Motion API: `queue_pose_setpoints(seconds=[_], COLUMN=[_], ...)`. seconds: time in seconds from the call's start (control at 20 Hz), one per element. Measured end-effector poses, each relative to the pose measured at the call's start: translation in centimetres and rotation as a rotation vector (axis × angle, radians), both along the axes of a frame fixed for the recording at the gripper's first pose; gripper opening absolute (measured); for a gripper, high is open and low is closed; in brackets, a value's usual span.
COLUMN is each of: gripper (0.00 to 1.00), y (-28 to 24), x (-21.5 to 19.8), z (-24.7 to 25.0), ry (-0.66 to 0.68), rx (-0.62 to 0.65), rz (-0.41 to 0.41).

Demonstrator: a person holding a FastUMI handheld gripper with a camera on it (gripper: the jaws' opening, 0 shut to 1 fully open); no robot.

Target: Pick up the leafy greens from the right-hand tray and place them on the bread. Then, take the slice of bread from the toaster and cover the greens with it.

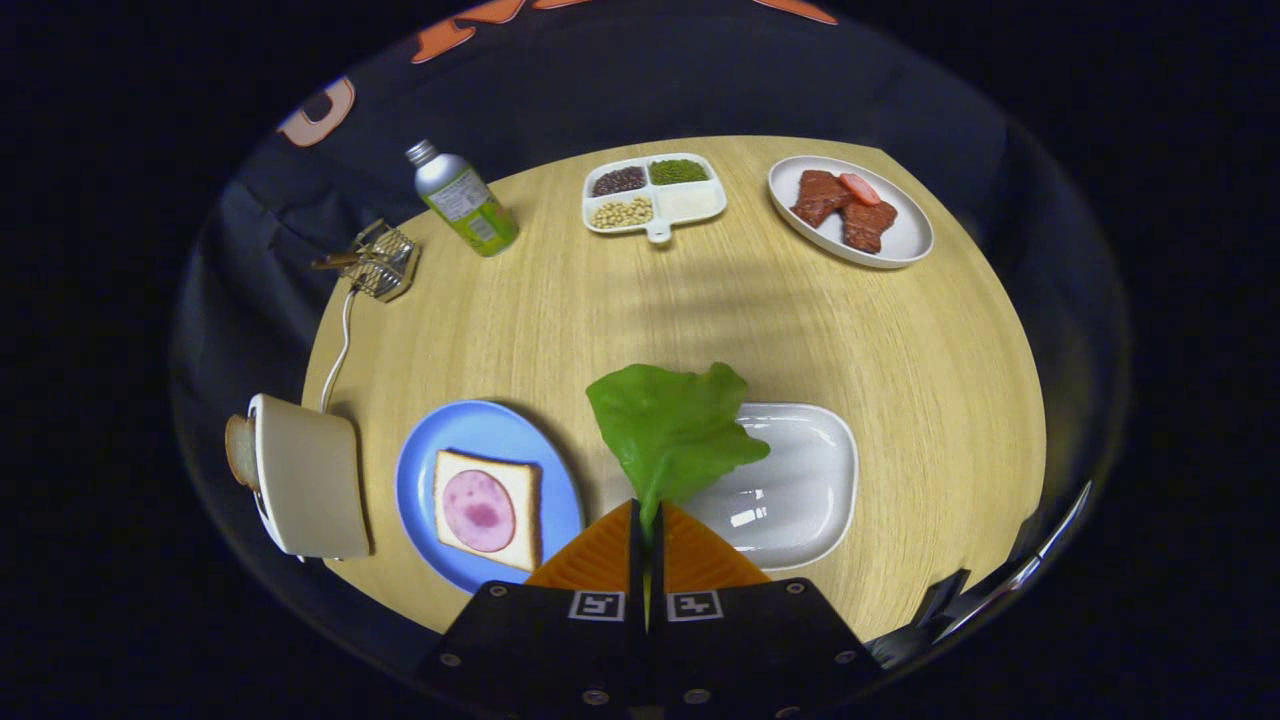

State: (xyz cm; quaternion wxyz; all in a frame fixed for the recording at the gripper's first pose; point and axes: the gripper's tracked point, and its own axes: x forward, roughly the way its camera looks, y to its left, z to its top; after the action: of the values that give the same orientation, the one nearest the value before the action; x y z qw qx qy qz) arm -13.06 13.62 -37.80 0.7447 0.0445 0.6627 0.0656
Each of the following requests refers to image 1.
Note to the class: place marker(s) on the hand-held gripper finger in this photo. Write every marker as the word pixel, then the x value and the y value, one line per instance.
pixel 656 570
pixel 635 570

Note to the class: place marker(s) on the green lettuce leaf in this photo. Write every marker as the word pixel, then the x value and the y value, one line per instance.
pixel 670 430

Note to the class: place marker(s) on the brown toast slice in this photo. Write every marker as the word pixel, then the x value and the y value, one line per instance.
pixel 240 450

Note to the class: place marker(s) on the white bread slice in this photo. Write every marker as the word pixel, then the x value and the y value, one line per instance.
pixel 525 485

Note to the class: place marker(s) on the pink ham slice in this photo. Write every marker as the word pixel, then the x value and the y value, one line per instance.
pixel 480 510

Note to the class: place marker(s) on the white rectangular dish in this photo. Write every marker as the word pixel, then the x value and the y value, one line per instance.
pixel 800 480

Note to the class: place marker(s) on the blue round plate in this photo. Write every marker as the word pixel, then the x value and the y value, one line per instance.
pixel 470 425

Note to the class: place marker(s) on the white toaster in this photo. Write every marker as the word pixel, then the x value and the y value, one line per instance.
pixel 310 480

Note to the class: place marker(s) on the heap of yellow soybeans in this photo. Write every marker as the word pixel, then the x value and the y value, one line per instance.
pixel 622 213

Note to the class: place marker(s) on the white divided tray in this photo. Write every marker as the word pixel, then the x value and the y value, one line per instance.
pixel 690 203

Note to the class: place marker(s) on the heap of dark red beans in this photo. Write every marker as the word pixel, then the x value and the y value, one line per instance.
pixel 618 181

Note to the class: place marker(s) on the heap of green beans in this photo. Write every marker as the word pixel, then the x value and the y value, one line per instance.
pixel 678 172

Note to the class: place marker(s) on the silver bottle with green label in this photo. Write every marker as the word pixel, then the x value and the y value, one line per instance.
pixel 465 205

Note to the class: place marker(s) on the brown meat slice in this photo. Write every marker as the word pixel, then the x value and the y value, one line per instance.
pixel 818 198
pixel 868 227

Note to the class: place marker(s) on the round white plate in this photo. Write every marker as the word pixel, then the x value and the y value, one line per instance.
pixel 900 240

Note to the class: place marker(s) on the pink round slice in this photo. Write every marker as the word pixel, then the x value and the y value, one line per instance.
pixel 860 188

